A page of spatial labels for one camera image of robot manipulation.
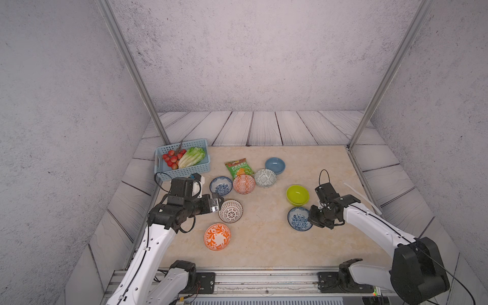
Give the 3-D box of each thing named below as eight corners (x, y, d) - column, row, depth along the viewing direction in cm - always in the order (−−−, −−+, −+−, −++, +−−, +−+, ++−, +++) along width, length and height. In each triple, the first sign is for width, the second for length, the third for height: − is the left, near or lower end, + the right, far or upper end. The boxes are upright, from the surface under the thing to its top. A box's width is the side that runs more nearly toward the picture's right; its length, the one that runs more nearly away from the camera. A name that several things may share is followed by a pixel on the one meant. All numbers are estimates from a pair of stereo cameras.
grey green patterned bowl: (254, 187, 103) (254, 183, 100) (254, 173, 110) (254, 168, 107) (276, 187, 103) (277, 183, 100) (274, 173, 110) (275, 168, 107)
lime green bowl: (287, 207, 96) (288, 202, 92) (284, 190, 102) (286, 185, 99) (309, 207, 96) (311, 202, 92) (305, 190, 102) (307, 185, 99)
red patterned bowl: (230, 186, 104) (229, 182, 101) (244, 175, 109) (243, 170, 106) (244, 198, 99) (244, 194, 96) (258, 186, 104) (258, 182, 101)
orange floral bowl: (204, 251, 83) (201, 247, 79) (207, 227, 90) (205, 223, 86) (230, 251, 83) (229, 247, 79) (232, 227, 90) (231, 223, 86)
